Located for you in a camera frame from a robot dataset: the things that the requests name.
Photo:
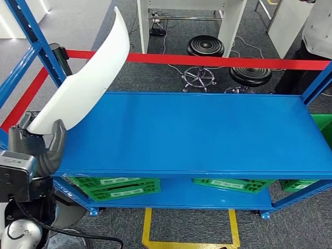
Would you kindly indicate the black round stool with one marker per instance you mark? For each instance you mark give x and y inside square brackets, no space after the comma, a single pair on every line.
[250,76]
[205,45]

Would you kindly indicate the white desk panel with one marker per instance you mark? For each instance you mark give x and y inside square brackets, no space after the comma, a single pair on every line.
[287,24]

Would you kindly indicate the red barrier belt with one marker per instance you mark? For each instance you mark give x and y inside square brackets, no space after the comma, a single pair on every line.
[207,62]
[23,103]

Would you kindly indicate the black chrome barrier stanchion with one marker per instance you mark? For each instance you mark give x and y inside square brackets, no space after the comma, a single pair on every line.
[60,56]

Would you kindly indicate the black box under desk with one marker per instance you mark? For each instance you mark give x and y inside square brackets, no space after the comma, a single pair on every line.
[158,31]

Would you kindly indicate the tall open green crate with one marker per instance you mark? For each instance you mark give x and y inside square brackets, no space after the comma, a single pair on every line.
[323,125]

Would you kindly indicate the person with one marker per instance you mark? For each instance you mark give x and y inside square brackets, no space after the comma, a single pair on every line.
[318,31]

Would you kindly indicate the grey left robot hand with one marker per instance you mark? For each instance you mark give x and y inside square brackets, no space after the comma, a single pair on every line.
[26,141]

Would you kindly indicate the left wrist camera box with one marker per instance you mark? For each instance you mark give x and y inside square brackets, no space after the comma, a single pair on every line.
[15,165]

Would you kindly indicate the white curved panel part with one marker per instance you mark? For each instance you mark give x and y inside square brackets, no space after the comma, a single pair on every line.
[85,79]

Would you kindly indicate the blue metal shelf rack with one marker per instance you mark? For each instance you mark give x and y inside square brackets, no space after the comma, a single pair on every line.
[181,130]

